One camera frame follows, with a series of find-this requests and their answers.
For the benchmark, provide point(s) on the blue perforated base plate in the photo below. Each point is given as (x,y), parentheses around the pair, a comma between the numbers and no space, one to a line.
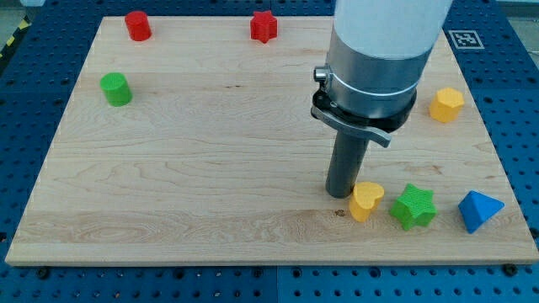
(44,66)

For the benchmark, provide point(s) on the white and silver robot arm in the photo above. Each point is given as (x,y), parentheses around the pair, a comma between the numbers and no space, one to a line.
(377,53)

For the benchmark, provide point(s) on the green star block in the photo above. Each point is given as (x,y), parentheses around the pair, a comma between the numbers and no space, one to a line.
(414,207)

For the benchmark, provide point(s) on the yellow hexagon block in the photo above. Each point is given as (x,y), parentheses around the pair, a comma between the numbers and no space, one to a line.
(446,105)

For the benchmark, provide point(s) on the yellow heart block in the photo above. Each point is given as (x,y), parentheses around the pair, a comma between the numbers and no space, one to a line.
(364,199)

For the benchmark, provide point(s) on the red cylinder block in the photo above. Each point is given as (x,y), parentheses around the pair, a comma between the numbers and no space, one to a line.
(138,26)

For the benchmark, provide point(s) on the green cylinder block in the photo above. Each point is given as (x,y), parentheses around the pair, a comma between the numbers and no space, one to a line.
(116,90)

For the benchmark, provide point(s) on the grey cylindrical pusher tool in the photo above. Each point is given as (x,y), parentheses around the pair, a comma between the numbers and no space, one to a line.
(346,160)

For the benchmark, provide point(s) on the wooden board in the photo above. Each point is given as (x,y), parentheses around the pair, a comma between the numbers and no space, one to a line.
(217,160)

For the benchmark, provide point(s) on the red star block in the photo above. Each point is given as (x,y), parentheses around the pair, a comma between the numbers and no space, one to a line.
(263,26)

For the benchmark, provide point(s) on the blue triangle block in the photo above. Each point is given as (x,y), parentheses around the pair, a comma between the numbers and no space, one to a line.
(477,208)

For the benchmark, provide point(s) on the black and white fiducial marker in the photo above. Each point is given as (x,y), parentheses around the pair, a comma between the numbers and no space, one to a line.
(464,39)

